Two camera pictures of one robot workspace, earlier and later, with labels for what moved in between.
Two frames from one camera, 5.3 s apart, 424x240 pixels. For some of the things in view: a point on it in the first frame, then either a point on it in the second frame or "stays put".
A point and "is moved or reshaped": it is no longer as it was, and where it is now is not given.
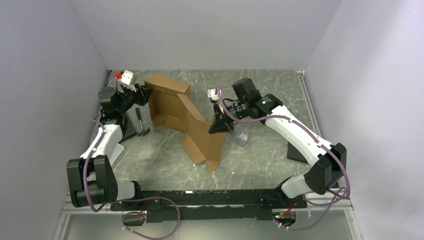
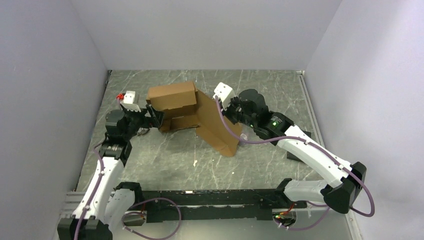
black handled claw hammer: x=142 y=131 stays put
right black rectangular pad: x=292 y=153 stays put
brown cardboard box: x=171 y=106 is moved or reshaped
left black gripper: x=142 y=94 to x=148 y=121
